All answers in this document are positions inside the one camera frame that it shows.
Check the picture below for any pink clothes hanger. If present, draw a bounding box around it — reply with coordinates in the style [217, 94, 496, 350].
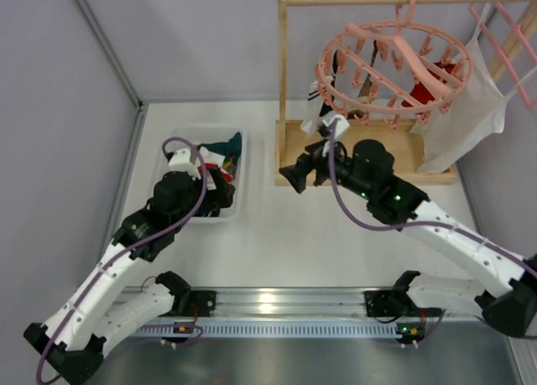
[468, 1, 536, 111]

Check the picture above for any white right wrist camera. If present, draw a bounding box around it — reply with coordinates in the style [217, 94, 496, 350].
[317, 112, 350, 142]

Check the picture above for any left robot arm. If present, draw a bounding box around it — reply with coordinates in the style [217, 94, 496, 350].
[23, 166, 235, 384]

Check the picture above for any white tank top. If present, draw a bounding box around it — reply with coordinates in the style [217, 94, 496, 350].
[411, 3, 536, 174]

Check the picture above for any wooden clothes rack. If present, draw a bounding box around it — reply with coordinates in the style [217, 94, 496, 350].
[275, 0, 536, 185]

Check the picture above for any grey slotted cable duct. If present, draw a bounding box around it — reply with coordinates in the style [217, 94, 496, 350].
[135, 320, 421, 339]

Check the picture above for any dark green sock upper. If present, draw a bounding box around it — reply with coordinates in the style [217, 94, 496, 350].
[197, 132, 242, 164]

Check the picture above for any white plastic mesh basket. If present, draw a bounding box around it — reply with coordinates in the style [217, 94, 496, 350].
[163, 122, 248, 224]

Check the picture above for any red Christmas sock front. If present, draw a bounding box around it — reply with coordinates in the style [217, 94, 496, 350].
[221, 170, 233, 183]

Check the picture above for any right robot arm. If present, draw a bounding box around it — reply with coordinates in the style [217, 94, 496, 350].
[279, 139, 536, 339]

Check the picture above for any pink round clip hanger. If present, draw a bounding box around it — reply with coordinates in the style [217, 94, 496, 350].
[315, 0, 473, 128]

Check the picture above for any black striped sock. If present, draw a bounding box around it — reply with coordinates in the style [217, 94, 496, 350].
[319, 52, 338, 117]

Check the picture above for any aluminium mounting rail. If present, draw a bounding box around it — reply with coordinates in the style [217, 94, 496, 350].
[112, 285, 487, 320]

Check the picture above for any red sock rear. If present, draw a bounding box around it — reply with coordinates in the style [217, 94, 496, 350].
[401, 61, 456, 107]

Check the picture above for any aluminium frame post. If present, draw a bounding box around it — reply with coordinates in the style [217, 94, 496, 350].
[72, 0, 143, 111]

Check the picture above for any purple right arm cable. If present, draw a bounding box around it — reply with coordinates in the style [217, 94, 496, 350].
[326, 120, 537, 346]

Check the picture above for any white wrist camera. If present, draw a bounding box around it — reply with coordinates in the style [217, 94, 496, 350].
[168, 148, 201, 180]
[317, 112, 350, 142]

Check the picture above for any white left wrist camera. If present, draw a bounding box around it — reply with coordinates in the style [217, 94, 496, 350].
[168, 148, 201, 180]

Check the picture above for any brown beige striped sock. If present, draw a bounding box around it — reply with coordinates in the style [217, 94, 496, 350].
[347, 40, 378, 121]

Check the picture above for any white sock with black stripes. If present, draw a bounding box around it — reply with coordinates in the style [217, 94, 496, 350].
[300, 81, 324, 138]

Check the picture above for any plain white sock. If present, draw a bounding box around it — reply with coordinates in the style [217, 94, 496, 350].
[199, 147, 227, 190]

